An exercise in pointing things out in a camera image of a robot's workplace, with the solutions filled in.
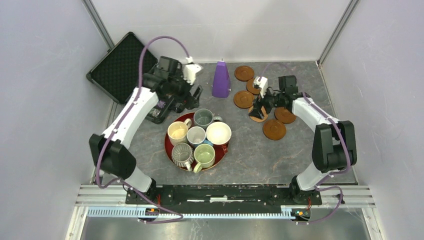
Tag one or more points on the grey green mug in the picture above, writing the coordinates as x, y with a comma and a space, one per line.
204, 117

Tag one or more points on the brown wooden coaster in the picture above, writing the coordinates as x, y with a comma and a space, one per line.
274, 129
250, 87
244, 73
243, 99
284, 115

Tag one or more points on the black poker chip case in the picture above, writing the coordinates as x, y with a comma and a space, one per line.
117, 75

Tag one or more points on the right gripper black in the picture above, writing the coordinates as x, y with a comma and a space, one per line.
256, 111

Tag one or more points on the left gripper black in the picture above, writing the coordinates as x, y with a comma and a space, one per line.
191, 102

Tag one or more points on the light green mug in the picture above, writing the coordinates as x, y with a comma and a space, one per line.
205, 157

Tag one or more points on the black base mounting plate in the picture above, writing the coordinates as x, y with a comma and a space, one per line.
231, 198

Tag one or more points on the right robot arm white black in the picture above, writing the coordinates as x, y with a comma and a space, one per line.
334, 149

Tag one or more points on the aluminium rail frame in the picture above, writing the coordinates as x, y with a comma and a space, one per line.
116, 202

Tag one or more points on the white bowl cup red outside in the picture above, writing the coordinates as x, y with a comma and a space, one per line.
218, 133

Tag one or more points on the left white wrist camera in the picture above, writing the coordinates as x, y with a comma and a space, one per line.
190, 70

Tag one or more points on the cream yellow mug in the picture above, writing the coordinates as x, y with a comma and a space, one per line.
178, 130

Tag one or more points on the blue mug white inside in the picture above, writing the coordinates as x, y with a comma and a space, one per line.
196, 136

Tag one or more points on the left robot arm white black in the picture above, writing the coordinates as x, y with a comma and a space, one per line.
110, 150

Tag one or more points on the grey ribbed mug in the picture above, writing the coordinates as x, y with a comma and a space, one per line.
182, 156

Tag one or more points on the purple metronome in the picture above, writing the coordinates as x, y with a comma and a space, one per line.
221, 85

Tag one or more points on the woven rattan coaster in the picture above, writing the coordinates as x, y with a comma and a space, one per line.
258, 115

